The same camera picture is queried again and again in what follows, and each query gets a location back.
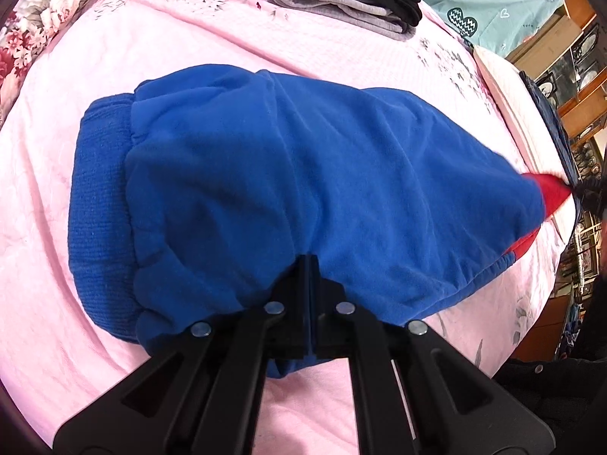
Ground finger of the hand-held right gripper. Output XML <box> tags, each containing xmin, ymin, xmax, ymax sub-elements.
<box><xmin>575</xmin><ymin>177</ymin><xmax>607</xmax><ymax>210</ymax></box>

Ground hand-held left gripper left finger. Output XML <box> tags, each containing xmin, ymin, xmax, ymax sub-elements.
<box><xmin>53</xmin><ymin>254</ymin><xmax>312</xmax><ymax>455</ymax></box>

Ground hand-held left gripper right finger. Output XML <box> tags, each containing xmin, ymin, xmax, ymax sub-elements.
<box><xmin>310</xmin><ymin>254</ymin><xmax>557</xmax><ymax>455</ymax></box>

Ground blue and red sweatshirt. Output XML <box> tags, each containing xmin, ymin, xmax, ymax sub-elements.
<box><xmin>68</xmin><ymin>63</ymin><xmax>577</xmax><ymax>380</ymax></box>

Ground grey folded pants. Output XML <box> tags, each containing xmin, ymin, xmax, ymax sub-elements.
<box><xmin>269</xmin><ymin>0</ymin><xmax>418</xmax><ymax>41</ymax></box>

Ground navy blue cloth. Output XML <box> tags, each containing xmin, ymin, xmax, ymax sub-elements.
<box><xmin>519</xmin><ymin>71</ymin><xmax>583</xmax><ymax>187</ymax></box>

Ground white pillow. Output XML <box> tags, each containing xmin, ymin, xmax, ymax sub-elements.
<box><xmin>473</xmin><ymin>46</ymin><xmax>579</xmax><ymax>240</ymax></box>

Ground wooden glass cabinet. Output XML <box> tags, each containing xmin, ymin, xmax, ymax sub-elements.
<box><xmin>506</xmin><ymin>0</ymin><xmax>607</xmax><ymax>162</ymax></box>

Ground teal heart print blanket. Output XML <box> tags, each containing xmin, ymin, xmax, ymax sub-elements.
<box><xmin>419</xmin><ymin>0</ymin><xmax>568</xmax><ymax>58</ymax></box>

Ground person's black jacket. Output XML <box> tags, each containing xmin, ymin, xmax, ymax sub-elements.
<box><xmin>493</xmin><ymin>359</ymin><xmax>607</xmax><ymax>455</ymax></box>

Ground pink bed blanket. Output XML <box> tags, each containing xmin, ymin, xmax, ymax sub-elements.
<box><xmin>0</xmin><ymin>0</ymin><xmax>583</xmax><ymax>455</ymax></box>

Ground red floral quilt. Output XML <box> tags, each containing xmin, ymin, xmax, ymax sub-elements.
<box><xmin>0</xmin><ymin>0</ymin><xmax>125</xmax><ymax>126</ymax></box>

